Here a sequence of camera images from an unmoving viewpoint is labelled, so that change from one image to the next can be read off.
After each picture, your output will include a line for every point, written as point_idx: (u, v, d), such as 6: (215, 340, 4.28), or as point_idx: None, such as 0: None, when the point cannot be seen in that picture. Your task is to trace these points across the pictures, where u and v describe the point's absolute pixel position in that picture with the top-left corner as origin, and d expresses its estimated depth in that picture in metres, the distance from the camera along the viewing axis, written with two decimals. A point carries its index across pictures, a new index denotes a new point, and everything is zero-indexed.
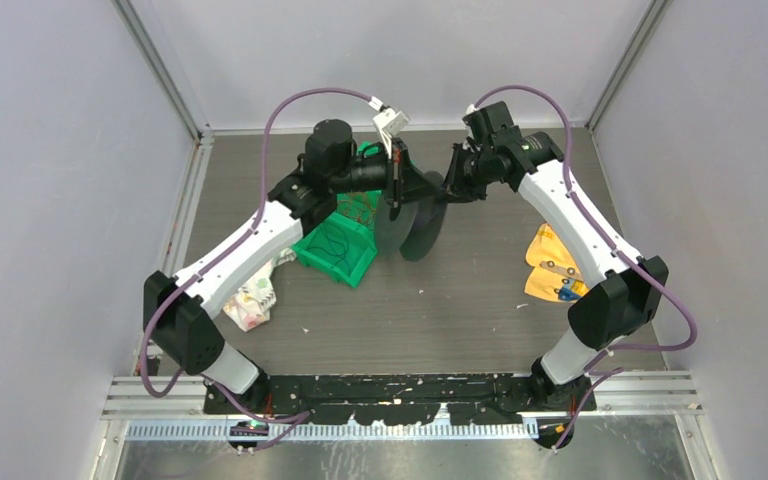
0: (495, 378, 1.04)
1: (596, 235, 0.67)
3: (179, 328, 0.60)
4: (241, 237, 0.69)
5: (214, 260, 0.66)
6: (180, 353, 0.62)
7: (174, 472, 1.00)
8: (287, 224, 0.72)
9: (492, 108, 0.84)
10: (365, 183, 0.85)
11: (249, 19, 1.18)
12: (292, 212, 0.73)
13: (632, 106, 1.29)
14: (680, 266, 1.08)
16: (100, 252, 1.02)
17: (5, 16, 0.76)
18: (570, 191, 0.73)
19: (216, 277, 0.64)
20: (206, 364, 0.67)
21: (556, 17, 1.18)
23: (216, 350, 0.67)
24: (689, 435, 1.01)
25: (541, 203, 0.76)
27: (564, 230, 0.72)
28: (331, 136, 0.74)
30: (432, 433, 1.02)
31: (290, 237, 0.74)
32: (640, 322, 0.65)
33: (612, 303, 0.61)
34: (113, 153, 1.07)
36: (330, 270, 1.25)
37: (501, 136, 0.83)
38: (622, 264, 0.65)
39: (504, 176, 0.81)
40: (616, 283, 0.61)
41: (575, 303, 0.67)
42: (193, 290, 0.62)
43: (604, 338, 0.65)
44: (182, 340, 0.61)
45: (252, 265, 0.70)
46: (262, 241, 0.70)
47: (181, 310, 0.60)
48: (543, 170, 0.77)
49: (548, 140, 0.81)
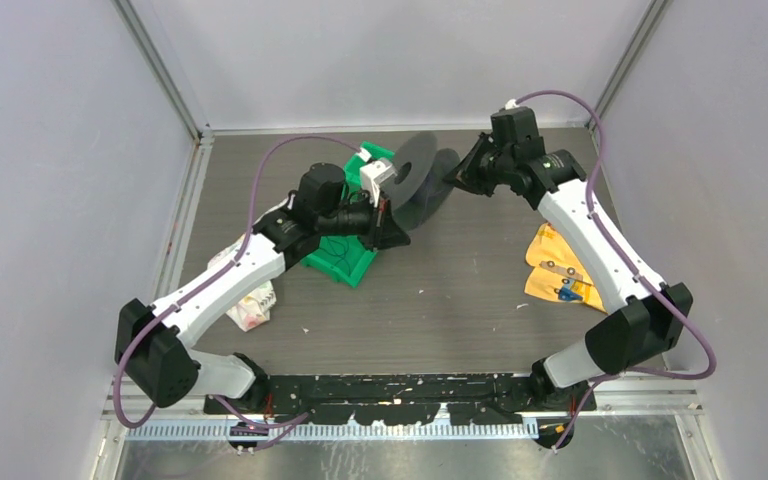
0: (495, 378, 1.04)
1: (618, 259, 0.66)
3: (152, 359, 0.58)
4: (221, 268, 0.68)
5: (194, 290, 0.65)
6: (150, 383, 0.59)
7: (174, 473, 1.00)
8: (269, 258, 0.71)
9: (520, 115, 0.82)
10: (347, 228, 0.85)
11: (249, 19, 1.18)
12: (275, 246, 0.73)
13: (632, 106, 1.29)
14: (681, 266, 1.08)
16: (99, 252, 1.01)
17: (5, 15, 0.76)
18: (592, 211, 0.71)
19: (194, 307, 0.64)
20: (178, 396, 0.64)
21: (556, 17, 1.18)
23: (189, 383, 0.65)
24: (689, 435, 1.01)
25: (562, 222, 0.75)
27: (586, 252, 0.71)
28: (325, 176, 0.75)
30: (432, 433, 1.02)
31: (272, 271, 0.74)
32: (660, 348, 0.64)
33: (632, 332, 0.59)
34: (113, 153, 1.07)
36: (330, 270, 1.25)
37: (525, 147, 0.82)
38: (645, 289, 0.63)
39: (522, 193, 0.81)
40: (637, 311, 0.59)
41: (594, 327, 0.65)
42: (170, 322, 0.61)
43: (620, 364, 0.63)
44: (152, 372, 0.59)
45: (232, 297, 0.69)
46: (245, 272, 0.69)
47: (157, 340, 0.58)
48: (565, 189, 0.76)
49: (570, 160, 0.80)
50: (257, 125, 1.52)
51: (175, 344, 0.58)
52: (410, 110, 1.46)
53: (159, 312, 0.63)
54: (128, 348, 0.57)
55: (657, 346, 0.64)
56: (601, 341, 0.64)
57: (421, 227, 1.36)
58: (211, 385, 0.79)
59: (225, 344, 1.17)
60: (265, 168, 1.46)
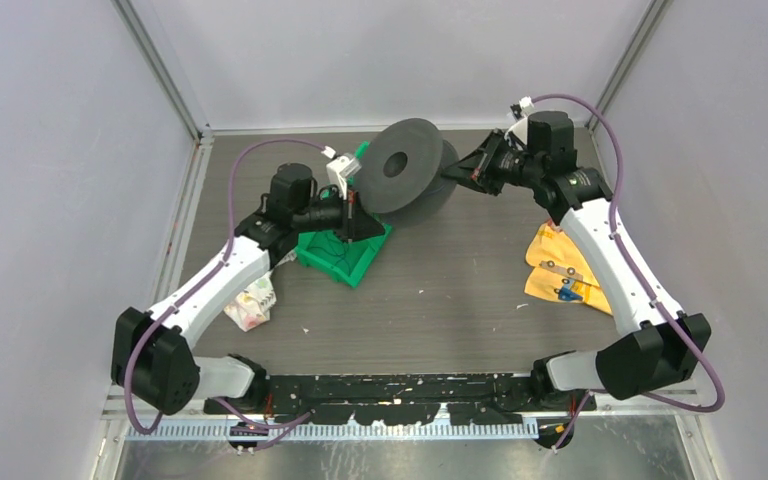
0: (495, 379, 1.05)
1: (637, 284, 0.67)
3: (156, 362, 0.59)
4: (213, 269, 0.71)
5: (189, 292, 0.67)
6: (154, 389, 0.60)
7: (174, 473, 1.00)
8: (256, 256, 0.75)
9: (561, 128, 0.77)
10: (322, 224, 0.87)
11: (249, 19, 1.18)
12: (259, 244, 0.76)
13: (632, 106, 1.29)
14: (680, 266, 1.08)
16: (99, 252, 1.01)
17: (5, 14, 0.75)
18: (615, 233, 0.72)
19: (192, 307, 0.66)
20: (180, 402, 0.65)
21: (556, 17, 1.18)
23: (191, 387, 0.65)
24: (689, 435, 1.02)
25: (582, 241, 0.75)
27: (603, 273, 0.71)
28: (293, 174, 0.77)
30: (431, 433, 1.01)
31: (261, 269, 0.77)
32: (674, 379, 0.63)
33: (645, 354, 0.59)
34: (113, 153, 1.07)
36: (331, 270, 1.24)
37: (557, 159, 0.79)
38: (660, 315, 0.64)
39: (546, 207, 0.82)
40: (651, 335, 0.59)
41: (607, 350, 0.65)
42: (170, 323, 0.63)
43: (633, 389, 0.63)
44: (156, 377, 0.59)
45: (223, 298, 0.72)
46: (234, 272, 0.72)
47: (160, 342, 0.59)
48: (589, 206, 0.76)
49: (598, 178, 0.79)
50: (257, 125, 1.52)
51: (178, 344, 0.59)
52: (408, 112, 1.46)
53: (157, 316, 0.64)
54: (132, 356, 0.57)
55: (671, 374, 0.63)
56: (613, 360, 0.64)
57: (421, 227, 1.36)
58: (210, 386, 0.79)
59: (225, 344, 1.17)
60: (266, 169, 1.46)
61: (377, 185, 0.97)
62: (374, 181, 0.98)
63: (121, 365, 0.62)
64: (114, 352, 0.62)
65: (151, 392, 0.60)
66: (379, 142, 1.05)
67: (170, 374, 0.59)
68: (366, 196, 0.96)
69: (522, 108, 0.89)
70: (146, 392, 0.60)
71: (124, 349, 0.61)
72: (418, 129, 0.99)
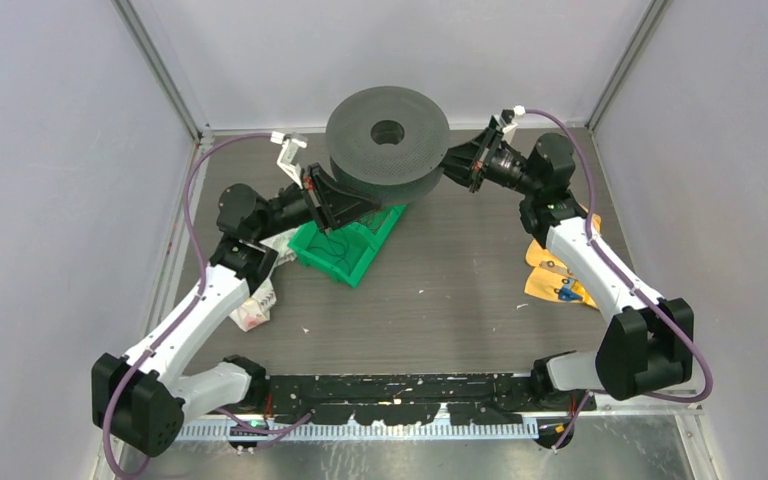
0: (495, 378, 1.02)
1: (615, 276, 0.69)
3: (136, 408, 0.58)
4: (189, 305, 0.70)
5: (165, 333, 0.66)
6: (138, 434, 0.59)
7: (174, 473, 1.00)
8: (232, 286, 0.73)
9: (565, 168, 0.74)
10: (294, 220, 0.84)
11: (249, 19, 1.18)
12: (236, 272, 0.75)
13: (633, 106, 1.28)
14: (682, 267, 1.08)
16: (98, 253, 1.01)
17: (4, 15, 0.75)
18: (591, 239, 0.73)
19: (169, 348, 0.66)
20: (169, 440, 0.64)
21: (556, 18, 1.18)
23: (177, 426, 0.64)
24: (689, 435, 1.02)
25: (564, 253, 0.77)
27: (584, 273, 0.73)
28: (234, 207, 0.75)
30: (432, 433, 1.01)
31: (238, 298, 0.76)
32: (675, 374, 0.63)
33: (632, 341, 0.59)
34: (112, 153, 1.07)
36: (330, 270, 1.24)
37: (550, 191, 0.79)
38: (641, 301, 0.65)
39: (528, 231, 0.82)
40: (634, 319, 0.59)
41: (599, 352, 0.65)
42: (147, 367, 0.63)
43: (632, 389, 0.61)
44: (139, 421, 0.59)
45: (201, 333, 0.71)
46: (211, 305, 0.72)
47: (137, 387, 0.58)
48: (567, 224, 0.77)
49: (579, 206, 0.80)
50: (257, 125, 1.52)
51: (156, 388, 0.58)
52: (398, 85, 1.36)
53: (132, 362, 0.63)
54: (110, 404, 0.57)
55: (670, 369, 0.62)
56: (605, 362, 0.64)
57: (421, 227, 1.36)
58: (206, 398, 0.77)
59: (226, 344, 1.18)
60: (265, 169, 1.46)
61: (366, 149, 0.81)
62: (360, 143, 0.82)
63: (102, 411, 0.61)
64: (92, 401, 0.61)
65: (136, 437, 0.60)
66: (355, 105, 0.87)
67: (150, 418, 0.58)
68: (349, 161, 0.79)
69: (516, 115, 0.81)
70: (130, 437, 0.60)
71: (101, 397, 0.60)
72: (412, 101, 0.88)
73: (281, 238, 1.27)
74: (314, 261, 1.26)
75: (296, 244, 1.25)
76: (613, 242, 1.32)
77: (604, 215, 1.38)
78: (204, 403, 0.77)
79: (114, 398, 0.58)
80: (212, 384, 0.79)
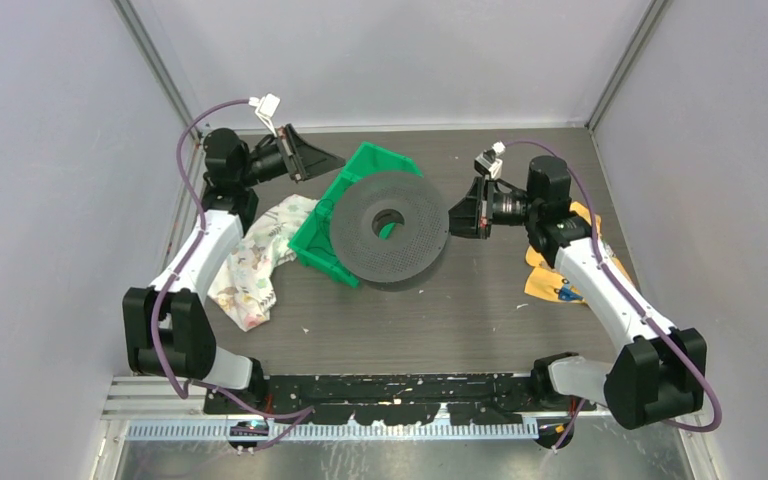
0: (495, 379, 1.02)
1: (627, 302, 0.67)
3: (177, 326, 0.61)
4: (196, 238, 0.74)
5: (184, 260, 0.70)
6: (184, 354, 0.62)
7: (174, 472, 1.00)
8: (230, 221, 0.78)
9: (563, 181, 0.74)
10: (270, 172, 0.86)
11: (248, 19, 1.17)
12: (230, 210, 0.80)
13: (633, 105, 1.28)
14: (684, 266, 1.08)
16: (97, 252, 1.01)
17: (5, 16, 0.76)
18: (602, 262, 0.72)
19: (192, 272, 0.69)
20: (208, 364, 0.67)
21: (556, 17, 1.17)
23: (212, 350, 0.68)
24: (690, 435, 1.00)
25: (575, 276, 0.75)
27: (595, 299, 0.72)
28: (219, 149, 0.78)
30: (432, 433, 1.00)
31: (235, 236, 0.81)
32: (687, 403, 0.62)
33: (642, 372, 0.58)
34: (112, 153, 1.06)
36: (331, 270, 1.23)
37: (553, 207, 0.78)
38: (653, 332, 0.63)
39: (538, 249, 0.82)
40: (644, 349, 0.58)
41: (608, 379, 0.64)
42: (178, 287, 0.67)
43: (642, 418, 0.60)
44: (183, 339, 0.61)
45: (213, 264, 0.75)
46: (216, 238, 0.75)
47: (175, 304, 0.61)
48: (576, 243, 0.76)
49: (587, 223, 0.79)
50: (258, 125, 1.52)
51: (193, 301, 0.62)
52: (396, 97, 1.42)
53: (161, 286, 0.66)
54: (155, 324, 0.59)
55: (681, 399, 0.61)
56: (615, 387, 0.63)
57: None
58: (219, 375, 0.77)
59: (225, 343, 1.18)
60: None
61: (374, 250, 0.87)
62: (363, 241, 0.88)
63: (138, 347, 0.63)
64: (126, 337, 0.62)
65: (181, 361, 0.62)
66: (352, 200, 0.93)
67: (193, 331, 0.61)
68: (357, 264, 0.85)
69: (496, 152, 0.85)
70: (175, 363, 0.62)
71: (138, 331, 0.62)
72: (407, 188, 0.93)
73: (281, 238, 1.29)
74: (314, 261, 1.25)
75: (295, 243, 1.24)
76: (613, 242, 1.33)
77: (604, 215, 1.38)
78: (217, 376, 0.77)
79: (155, 319, 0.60)
80: (227, 360, 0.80)
